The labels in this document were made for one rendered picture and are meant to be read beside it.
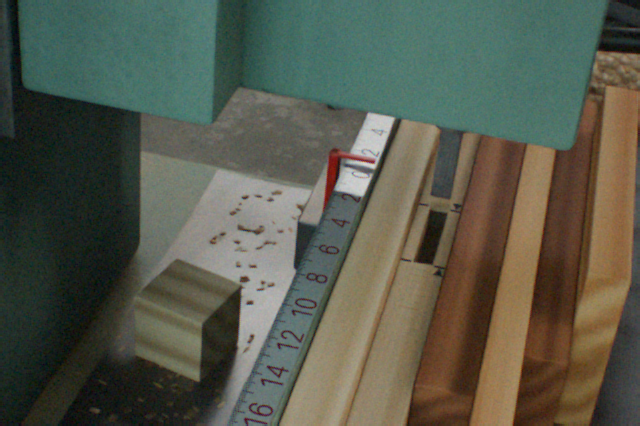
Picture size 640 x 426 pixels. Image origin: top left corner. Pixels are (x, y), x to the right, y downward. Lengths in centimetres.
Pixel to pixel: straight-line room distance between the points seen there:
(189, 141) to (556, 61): 199
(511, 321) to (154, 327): 24
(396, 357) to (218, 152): 195
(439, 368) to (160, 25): 16
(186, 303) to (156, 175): 19
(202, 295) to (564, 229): 21
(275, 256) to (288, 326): 30
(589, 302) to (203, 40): 17
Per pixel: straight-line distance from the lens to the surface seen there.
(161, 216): 76
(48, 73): 47
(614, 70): 73
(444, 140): 51
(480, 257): 50
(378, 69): 47
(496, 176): 56
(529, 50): 45
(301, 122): 251
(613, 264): 46
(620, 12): 119
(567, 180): 56
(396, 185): 53
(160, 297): 63
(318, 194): 70
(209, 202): 78
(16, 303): 57
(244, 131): 246
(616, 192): 50
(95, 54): 46
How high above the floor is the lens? 123
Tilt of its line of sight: 34 degrees down
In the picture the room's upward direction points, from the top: 6 degrees clockwise
